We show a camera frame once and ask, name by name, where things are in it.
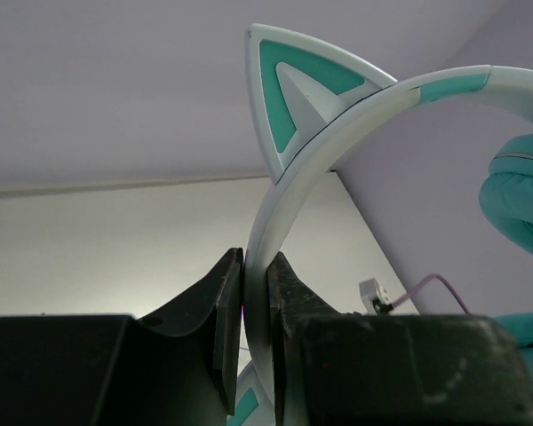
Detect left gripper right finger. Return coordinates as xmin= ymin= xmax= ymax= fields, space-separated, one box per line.
xmin=267 ymin=254 xmax=533 ymax=425

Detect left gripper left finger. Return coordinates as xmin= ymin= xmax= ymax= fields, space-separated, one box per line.
xmin=0 ymin=248 xmax=243 ymax=425

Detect teal cat ear headphones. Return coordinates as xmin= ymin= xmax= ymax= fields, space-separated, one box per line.
xmin=228 ymin=24 xmax=533 ymax=425

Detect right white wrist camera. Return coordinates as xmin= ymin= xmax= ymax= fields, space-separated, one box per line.
xmin=359 ymin=278 xmax=394 ymax=315

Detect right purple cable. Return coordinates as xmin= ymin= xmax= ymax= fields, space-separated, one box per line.
xmin=390 ymin=273 xmax=472 ymax=316

